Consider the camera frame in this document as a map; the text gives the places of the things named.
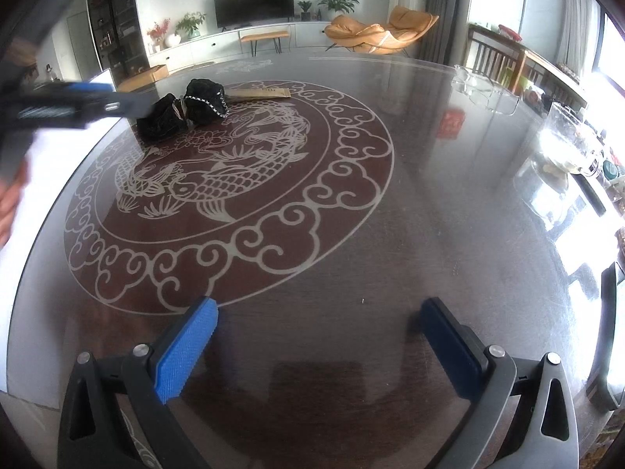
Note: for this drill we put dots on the green potted plant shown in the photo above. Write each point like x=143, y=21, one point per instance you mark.
x=188, y=26

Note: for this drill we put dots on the wooden bench with metal legs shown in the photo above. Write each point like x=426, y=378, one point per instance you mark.
x=253, y=40

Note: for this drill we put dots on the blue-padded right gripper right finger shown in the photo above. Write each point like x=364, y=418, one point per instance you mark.
x=543, y=431

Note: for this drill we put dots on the red flower pot plant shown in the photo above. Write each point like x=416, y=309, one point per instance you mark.
x=158, y=34

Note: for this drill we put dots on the white cardboard box tray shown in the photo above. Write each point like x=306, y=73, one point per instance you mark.
x=53, y=158

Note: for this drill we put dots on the dark wooden display cabinet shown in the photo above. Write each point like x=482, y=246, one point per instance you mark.
x=117, y=38

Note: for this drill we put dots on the person's left hand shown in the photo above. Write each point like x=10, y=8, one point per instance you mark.
x=10, y=198

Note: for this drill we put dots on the black fabric pouch with chain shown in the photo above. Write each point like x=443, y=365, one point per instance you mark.
x=203, y=103

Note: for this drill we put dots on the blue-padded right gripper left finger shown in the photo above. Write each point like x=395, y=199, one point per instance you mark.
x=92, y=433

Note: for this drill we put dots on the orange lounge chair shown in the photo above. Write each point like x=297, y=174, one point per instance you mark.
x=404, y=29

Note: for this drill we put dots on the cardboard box on floor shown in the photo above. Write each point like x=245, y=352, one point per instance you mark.
x=143, y=79

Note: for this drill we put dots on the green plant beside television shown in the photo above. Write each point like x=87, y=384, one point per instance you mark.
x=338, y=7

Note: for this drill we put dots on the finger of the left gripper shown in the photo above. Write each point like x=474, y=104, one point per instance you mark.
x=78, y=109
x=89, y=87

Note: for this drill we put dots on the black flat television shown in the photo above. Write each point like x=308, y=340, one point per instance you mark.
x=233, y=12

